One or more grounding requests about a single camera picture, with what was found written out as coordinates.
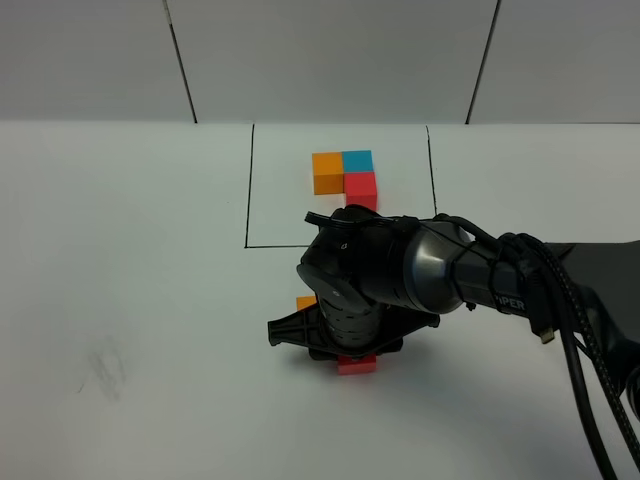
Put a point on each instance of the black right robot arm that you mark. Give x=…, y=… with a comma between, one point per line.
x=378, y=278

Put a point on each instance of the orange template block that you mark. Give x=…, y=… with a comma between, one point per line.
x=328, y=173

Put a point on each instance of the blue template block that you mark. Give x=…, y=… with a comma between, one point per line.
x=357, y=161

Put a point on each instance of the red template block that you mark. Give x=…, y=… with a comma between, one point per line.
x=360, y=188

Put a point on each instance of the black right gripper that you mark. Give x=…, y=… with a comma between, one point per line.
x=350, y=332

